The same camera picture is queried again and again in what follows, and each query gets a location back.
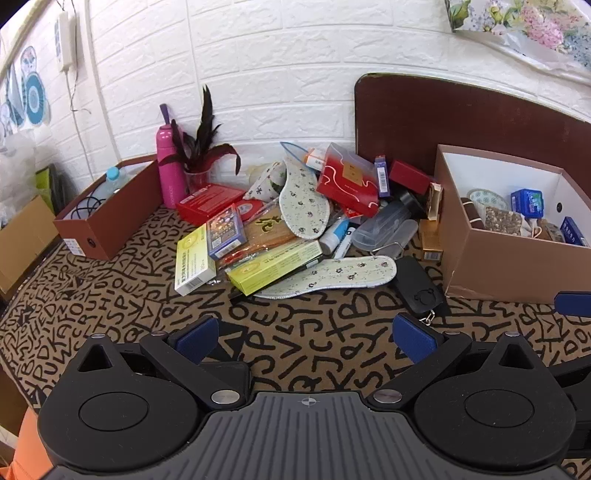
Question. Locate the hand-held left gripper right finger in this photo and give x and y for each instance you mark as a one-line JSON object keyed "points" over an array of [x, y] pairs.
{"points": [[413, 336]]}

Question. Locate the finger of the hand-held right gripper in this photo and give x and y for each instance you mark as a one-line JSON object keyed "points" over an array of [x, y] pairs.
{"points": [[579, 381], [575, 304]]}

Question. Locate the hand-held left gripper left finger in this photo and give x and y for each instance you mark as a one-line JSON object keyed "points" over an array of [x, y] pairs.
{"points": [[196, 337]]}

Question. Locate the small yellow medicine box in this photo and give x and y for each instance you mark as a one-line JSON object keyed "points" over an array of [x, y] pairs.
{"points": [[194, 263]]}

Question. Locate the brown cardboard container box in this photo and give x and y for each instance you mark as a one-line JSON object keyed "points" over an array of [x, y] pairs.
{"points": [[494, 263]]}

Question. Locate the floral shoe insole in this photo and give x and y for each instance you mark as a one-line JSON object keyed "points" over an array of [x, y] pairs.
{"points": [[341, 272], [302, 203]]}

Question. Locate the blue card box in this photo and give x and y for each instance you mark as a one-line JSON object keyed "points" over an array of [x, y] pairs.
{"points": [[226, 233]]}

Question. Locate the black key case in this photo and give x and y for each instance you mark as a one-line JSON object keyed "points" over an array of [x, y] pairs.
{"points": [[415, 281]]}

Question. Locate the letter print tablecloth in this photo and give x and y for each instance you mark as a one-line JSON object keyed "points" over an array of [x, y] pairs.
{"points": [[138, 300]]}

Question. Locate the blue and white box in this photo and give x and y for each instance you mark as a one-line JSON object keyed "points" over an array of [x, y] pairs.
{"points": [[575, 230]]}

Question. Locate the gold box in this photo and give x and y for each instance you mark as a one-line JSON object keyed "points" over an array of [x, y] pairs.
{"points": [[430, 240]]}

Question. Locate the long yellow-green box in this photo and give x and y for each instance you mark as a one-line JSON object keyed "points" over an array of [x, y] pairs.
{"points": [[272, 267]]}

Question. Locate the brown patterned pouch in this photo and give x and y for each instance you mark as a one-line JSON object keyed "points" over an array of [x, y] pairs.
{"points": [[503, 220]]}

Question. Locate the blue tissue pack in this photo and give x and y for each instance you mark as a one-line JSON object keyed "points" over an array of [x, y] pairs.
{"points": [[528, 202]]}

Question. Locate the clear glasses case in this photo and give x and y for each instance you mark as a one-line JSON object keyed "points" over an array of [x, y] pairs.
{"points": [[383, 226]]}

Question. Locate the white tube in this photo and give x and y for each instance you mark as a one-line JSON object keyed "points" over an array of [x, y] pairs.
{"points": [[333, 235]]}

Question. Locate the orange flat packet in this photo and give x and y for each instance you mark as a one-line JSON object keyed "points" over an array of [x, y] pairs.
{"points": [[270, 230]]}

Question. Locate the flat red box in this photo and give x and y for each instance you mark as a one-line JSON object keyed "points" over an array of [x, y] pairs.
{"points": [[203, 203]]}

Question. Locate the round red tin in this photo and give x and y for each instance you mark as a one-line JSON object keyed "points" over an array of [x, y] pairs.
{"points": [[249, 210]]}

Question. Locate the teal patterned dish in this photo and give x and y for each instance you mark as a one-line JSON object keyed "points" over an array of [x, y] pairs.
{"points": [[487, 197]]}

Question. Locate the brown storage box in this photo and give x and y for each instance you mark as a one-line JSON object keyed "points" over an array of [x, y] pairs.
{"points": [[115, 221]]}

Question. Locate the clear plastic cup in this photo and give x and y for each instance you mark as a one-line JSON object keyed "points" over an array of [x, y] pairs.
{"points": [[197, 180]]}

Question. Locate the dark red box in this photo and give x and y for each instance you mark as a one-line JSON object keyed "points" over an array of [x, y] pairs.
{"points": [[411, 177]]}

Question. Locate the red patterned box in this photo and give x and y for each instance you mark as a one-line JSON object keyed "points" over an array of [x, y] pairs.
{"points": [[346, 184]]}

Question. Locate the pink water bottle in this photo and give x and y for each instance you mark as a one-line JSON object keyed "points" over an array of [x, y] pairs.
{"points": [[168, 170]]}

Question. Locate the white patterned cloth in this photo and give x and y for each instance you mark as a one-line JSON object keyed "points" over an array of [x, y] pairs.
{"points": [[268, 182]]}

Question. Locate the clear water bottle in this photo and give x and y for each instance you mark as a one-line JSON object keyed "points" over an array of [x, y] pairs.
{"points": [[113, 177]]}

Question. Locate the dark red leaf plant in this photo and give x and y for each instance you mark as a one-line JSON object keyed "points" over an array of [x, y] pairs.
{"points": [[203, 143]]}

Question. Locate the orange clothing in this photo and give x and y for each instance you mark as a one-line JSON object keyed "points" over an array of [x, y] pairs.
{"points": [[34, 447]]}

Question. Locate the plain cardboard box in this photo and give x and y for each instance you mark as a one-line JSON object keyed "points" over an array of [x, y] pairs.
{"points": [[21, 244]]}

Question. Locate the white and orange ointment box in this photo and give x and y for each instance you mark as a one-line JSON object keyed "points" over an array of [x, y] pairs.
{"points": [[316, 159]]}

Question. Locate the brown wooden board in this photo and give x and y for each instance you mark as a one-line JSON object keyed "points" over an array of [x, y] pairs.
{"points": [[415, 115]]}

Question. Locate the clear plastic bag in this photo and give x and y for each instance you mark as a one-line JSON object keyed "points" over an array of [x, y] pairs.
{"points": [[18, 170]]}

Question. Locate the blue wall stickers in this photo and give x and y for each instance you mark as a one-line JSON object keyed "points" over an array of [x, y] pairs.
{"points": [[34, 97]]}

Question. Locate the floral wall poster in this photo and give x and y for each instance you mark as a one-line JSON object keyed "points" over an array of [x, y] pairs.
{"points": [[521, 18]]}

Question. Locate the white wall adapter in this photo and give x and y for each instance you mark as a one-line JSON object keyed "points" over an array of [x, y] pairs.
{"points": [[65, 39]]}

